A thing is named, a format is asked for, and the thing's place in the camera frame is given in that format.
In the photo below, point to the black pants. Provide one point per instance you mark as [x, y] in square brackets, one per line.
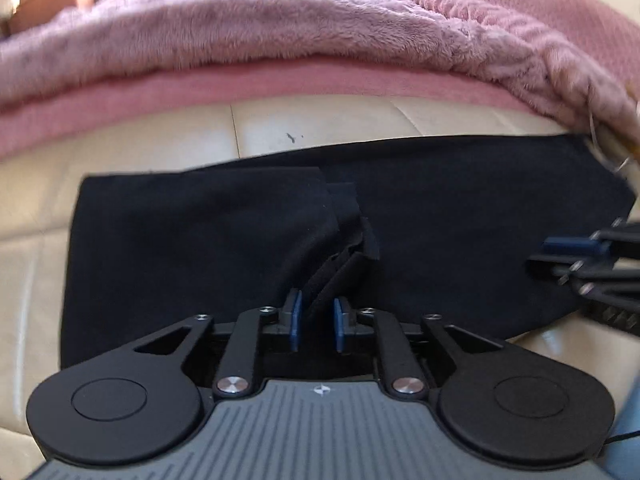
[411, 226]

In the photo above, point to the cream leather bed bench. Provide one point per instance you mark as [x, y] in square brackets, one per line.
[39, 189]

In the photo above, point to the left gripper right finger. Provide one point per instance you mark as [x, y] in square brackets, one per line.
[496, 400]

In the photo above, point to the brown storage box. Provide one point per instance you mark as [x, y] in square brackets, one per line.
[33, 13]

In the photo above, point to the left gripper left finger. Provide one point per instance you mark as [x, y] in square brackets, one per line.
[144, 398]

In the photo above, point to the pink bed sheet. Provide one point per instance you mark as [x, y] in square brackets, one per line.
[107, 102]

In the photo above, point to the pink fluffy blanket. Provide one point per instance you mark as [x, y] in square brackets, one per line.
[476, 38]

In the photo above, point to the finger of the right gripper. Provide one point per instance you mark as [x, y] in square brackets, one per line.
[565, 251]
[621, 232]

